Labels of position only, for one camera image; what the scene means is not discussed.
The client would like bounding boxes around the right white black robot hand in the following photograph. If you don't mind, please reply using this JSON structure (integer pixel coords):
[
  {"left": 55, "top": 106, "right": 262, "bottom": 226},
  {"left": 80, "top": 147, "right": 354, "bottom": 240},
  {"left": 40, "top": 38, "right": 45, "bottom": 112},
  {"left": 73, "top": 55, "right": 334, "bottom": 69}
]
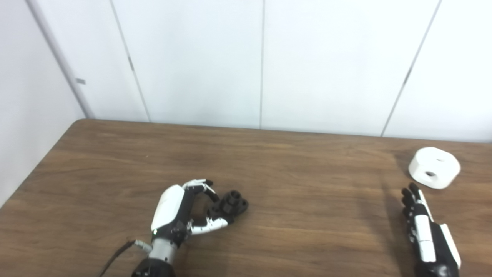
[{"left": 401, "top": 183, "right": 462, "bottom": 277}]

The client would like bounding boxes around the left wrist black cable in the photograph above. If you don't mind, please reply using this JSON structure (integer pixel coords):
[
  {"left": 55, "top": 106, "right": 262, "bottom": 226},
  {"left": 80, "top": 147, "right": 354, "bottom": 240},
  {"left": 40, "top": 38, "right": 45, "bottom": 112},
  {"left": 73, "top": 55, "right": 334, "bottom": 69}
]
[{"left": 96, "top": 239, "right": 153, "bottom": 277}]

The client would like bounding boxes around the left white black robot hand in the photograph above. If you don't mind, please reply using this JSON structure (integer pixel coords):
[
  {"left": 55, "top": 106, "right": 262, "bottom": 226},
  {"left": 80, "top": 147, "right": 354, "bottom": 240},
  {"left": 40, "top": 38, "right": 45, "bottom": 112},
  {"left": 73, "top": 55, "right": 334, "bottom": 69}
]
[{"left": 151, "top": 179, "right": 230, "bottom": 247}]

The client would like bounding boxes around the black flanged holder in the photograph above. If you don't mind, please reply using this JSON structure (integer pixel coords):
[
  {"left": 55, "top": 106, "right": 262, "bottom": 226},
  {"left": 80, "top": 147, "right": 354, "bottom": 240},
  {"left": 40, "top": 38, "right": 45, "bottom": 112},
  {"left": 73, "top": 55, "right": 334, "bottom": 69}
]
[{"left": 208, "top": 190, "right": 249, "bottom": 224}]

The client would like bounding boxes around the round white piece with holes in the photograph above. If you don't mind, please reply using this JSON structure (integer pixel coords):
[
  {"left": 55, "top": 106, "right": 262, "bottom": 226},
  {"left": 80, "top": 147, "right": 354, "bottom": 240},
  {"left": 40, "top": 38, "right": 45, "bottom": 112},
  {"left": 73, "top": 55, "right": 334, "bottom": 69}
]
[{"left": 408, "top": 147, "right": 461, "bottom": 190}]

